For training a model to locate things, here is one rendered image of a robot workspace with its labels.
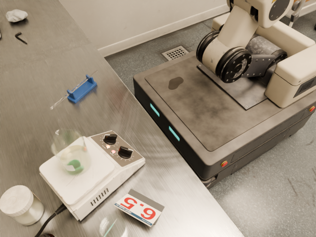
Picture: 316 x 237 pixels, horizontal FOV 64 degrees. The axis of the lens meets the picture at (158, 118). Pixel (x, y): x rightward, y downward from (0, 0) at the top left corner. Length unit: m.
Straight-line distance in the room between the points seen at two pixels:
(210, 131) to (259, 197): 0.50
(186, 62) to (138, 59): 0.70
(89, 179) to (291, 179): 1.28
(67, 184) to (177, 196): 0.24
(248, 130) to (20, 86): 0.95
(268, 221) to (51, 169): 1.15
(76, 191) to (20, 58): 0.64
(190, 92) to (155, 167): 0.77
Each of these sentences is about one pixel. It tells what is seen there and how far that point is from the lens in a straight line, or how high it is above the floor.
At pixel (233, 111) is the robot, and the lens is 1.30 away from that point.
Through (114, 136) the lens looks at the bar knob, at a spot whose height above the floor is 0.81.
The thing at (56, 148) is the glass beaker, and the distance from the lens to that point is 0.54.
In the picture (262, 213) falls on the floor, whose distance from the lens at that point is 1.48.
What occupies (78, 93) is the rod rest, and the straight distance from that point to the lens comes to 0.82.
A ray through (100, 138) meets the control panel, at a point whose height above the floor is 0.81.
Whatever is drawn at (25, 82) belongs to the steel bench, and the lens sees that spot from 0.94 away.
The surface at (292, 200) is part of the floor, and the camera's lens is 1.57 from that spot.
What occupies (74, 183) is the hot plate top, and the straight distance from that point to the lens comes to 0.55.
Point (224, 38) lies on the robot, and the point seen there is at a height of 0.68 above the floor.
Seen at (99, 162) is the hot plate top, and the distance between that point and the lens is 0.56.
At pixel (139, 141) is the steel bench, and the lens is 0.68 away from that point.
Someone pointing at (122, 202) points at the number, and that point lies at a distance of 0.58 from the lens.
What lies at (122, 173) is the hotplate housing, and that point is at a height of 0.81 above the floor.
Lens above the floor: 1.32
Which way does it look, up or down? 51 degrees down
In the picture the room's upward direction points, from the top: 1 degrees counter-clockwise
